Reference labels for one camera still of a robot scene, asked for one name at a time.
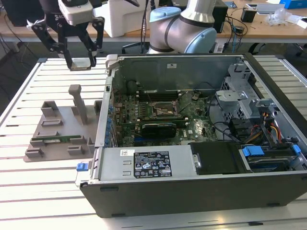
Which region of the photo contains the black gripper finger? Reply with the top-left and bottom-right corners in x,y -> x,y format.
80,16 -> 106,68
31,19 -> 74,70

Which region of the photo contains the silver CPU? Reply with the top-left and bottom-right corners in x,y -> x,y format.
71,58 -> 92,71

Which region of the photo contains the CPU socket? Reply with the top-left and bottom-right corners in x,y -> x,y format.
152,102 -> 179,118

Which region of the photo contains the crumpled white paper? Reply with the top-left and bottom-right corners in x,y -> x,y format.
26,19 -> 40,30

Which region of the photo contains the white printer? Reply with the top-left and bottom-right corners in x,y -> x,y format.
92,0 -> 154,38

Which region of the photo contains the large black box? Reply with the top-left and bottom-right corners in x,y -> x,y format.
1,0 -> 46,27

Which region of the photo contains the wooden desk with white legs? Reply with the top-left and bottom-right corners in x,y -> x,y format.
0,9 -> 154,58

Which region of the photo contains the black round cylinder part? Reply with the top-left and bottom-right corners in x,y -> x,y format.
126,80 -> 138,95

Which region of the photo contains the grey-brown parts rack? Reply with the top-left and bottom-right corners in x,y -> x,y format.
23,84 -> 103,163

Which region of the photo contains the black RAM slot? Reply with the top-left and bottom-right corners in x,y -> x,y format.
138,90 -> 180,102

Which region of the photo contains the green RAM stick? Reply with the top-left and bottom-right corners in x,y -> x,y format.
31,135 -> 82,142

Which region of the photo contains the installed RAM stick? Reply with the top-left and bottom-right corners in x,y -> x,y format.
141,115 -> 187,123

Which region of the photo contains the black graphics card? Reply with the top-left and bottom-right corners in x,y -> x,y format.
141,122 -> 177,139

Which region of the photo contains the green motherboard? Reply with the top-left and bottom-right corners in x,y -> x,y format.
112,91 -> 218,148

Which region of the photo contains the silver power supply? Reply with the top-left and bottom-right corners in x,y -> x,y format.
98,145 -> 200,181

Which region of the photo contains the metal drive cage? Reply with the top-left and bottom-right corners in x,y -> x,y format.
214,63 -> 283,125

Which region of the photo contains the small black cube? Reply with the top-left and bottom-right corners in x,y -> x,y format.
241,7 -> 257,23

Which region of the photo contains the wooden desk with clutter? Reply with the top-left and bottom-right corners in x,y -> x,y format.
217,0 -> 307,45

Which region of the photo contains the white flat device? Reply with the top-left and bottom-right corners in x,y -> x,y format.
244,2 -> 286,15

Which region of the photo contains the black connector block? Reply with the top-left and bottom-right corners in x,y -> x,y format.
229,118 -> 250,140

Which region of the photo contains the black plastic shroud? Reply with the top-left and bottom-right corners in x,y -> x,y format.
188,141 -> 248,175

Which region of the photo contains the crumpled clear plastic bag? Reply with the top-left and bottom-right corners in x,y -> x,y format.
265,8 -> 293,26

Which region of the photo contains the black open PC case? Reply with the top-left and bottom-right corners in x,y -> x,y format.
74,52 -> 307,219

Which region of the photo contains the blue cardboard box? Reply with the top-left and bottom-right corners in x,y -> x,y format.
279,0 -> 307,10

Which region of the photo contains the hard disk in blue carrier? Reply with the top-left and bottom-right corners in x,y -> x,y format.
238,145 -> 300,173

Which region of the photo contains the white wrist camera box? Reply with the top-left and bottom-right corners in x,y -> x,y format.
58,0 -> 94,26

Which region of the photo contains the grey case latch handle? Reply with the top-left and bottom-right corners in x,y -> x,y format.
105,54 -> 123,70

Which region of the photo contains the locking lever wire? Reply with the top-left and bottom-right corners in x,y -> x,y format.
153,106 -> 177,115

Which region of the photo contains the red yellow wire bundle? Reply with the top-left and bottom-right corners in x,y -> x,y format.
248,111 -> 283,144

